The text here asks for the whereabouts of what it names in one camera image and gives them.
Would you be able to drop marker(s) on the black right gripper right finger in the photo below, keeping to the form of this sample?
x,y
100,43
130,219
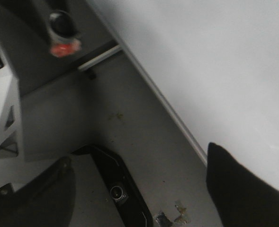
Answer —
x,y
241,198

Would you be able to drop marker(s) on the black robot base panel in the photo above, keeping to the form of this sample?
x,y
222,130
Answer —
x,y
120,185

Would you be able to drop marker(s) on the whiteboard stand leg with caster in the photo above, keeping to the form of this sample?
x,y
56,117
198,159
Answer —
x,y
87,67

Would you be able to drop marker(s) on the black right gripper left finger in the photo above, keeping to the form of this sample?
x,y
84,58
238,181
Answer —
x,y
46,201

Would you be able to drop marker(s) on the red emergency stop button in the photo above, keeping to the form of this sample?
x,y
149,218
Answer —
x,y
63,34

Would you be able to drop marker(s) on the white whiteboard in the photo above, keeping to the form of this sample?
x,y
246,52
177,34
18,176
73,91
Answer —
x,y
215,66

